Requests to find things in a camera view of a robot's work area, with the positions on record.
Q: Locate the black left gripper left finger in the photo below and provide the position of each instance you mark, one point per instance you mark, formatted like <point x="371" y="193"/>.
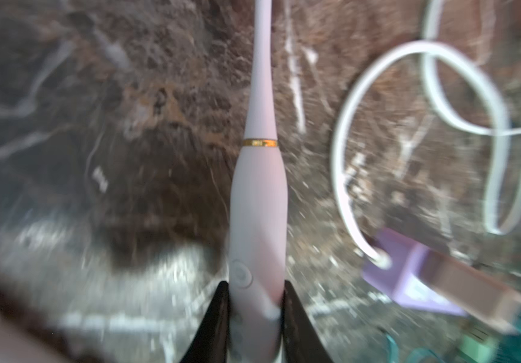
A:
<point x="210" y="343"/>

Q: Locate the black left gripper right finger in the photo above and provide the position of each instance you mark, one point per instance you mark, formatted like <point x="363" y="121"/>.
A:
<point x="300" y="339"/>

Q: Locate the white electric toothbrush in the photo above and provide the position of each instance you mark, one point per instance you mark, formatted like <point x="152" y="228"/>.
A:
<point x="258" y="216"/>

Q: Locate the pink USB charger cube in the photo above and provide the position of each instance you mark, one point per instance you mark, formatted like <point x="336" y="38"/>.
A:
<point x="482" y="296"/>

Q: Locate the purple power strip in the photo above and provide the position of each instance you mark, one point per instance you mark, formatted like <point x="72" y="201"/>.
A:
<point x="401" y="281"/>

